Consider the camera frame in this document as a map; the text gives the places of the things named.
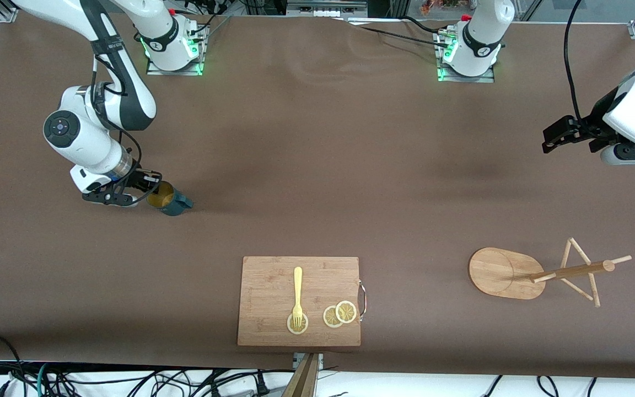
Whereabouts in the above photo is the teal mug yellow inside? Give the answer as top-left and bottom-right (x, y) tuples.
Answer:
(147, 181), (194, 217)

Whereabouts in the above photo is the wooden cup rack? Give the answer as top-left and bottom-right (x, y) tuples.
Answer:
(468, 237), (632, 308)

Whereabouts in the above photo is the orange objects pile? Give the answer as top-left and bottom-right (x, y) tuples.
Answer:
(419, 0), (475, 15)

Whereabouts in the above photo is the yellow plastic fork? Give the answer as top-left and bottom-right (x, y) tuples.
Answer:
(292, 267), (304, 330)

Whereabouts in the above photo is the lemon slice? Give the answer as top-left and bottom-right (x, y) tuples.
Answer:
(323, 305), (345, 328)
(335, 301), (357, 324)
(287, 312), (309, 335)

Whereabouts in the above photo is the white power strip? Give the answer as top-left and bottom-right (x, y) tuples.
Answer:
(286, 0), (369, 18)

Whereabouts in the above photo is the wooden stand leg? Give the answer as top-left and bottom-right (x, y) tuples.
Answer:
(281, 353), (320, 397)

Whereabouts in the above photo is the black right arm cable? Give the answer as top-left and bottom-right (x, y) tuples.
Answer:
(90, 52), (143, 178)

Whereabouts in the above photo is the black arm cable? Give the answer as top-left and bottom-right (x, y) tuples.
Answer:
(564, 0), (587, 126)
(90, 52), (143, 178)

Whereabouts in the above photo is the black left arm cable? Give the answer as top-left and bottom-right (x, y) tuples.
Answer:
(564, 0), (587, 126)

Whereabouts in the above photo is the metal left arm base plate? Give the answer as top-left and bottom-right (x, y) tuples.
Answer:
(435, 30), (496, 84)

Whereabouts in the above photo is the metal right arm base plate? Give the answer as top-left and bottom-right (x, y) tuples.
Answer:
(146, 25), (206, 77)

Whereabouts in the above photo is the bamboo cutting board metal handle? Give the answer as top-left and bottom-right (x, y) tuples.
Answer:
(237, 256), (368, 347)

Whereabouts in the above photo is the short black table cable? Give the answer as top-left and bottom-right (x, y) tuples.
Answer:
(402, 15), (450, 36)

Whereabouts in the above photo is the long black table cable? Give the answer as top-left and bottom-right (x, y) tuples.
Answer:
(345, 19), (453, 50)

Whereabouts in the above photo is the metal bracket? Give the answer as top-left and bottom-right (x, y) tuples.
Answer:
(292, 353), (325, 371)

